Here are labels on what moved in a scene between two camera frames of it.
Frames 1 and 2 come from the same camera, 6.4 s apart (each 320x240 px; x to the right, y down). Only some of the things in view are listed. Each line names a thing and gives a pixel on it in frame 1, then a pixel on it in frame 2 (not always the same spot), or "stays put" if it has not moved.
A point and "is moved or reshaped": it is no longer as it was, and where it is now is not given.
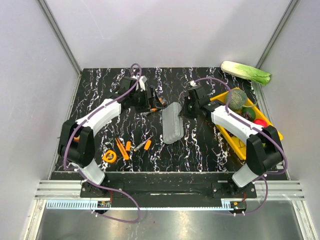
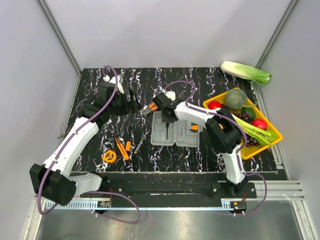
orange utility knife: (122, 148) stays put
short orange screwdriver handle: (128, 144) stays put
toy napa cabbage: (243, 71) stays put
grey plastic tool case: (172, 124) is moved or reshaped
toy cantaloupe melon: (238, 99) stays put
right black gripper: (184, 113) -> (167, 120)
